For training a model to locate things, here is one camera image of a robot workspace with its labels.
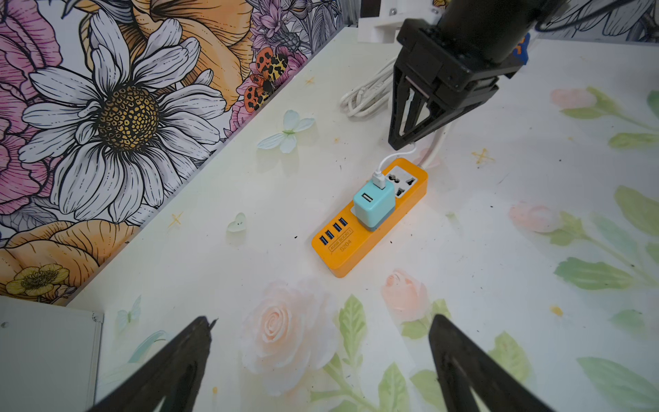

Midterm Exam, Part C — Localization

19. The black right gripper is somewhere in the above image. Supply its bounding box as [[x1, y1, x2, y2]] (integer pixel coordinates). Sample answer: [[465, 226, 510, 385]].
[[388, 19, 523, 150]]

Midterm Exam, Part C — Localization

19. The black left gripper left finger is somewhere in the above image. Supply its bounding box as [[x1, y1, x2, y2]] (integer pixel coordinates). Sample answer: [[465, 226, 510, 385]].
[[91, 317, 216, 411]]

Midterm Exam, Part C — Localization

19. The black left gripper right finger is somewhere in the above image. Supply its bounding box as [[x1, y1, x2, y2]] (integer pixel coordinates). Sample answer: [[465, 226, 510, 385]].
[[428, 314, 551, 411]]

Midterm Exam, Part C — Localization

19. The thin white USB cable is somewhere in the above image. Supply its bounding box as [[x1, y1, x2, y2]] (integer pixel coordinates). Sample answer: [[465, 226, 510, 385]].
[[371, 141, 418, 190]]

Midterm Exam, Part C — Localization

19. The teal USB charger adapter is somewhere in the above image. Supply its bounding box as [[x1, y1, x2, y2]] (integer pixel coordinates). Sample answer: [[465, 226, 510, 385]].
[[352, 180, 396, 231]]

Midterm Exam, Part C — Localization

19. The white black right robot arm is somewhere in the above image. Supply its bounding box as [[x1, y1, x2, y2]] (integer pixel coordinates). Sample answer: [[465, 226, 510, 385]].
[[388, 0, 564, 150]]

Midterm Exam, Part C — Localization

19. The silver metal case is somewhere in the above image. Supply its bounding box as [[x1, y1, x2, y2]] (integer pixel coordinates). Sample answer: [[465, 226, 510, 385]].
[[1, 296, 104, 411]]

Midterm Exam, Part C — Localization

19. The orange power strip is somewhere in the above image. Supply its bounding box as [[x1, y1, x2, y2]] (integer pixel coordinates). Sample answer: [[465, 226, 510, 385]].
[[311, 158, 428, 278]]

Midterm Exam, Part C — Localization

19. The white power strip cord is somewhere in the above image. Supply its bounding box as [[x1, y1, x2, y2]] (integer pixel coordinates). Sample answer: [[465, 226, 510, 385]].
[[338, 58, 449, 171]]

